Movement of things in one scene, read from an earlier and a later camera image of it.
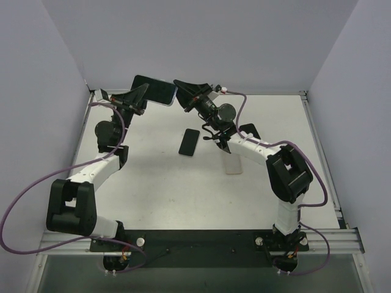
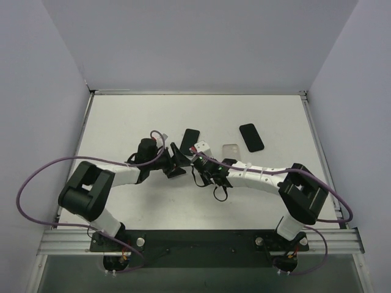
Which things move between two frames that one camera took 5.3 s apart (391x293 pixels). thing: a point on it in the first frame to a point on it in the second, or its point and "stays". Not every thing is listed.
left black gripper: x=127 y=105 to x=170 y=162
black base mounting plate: x=203 y=249 stays
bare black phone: x=189 y=141 stays
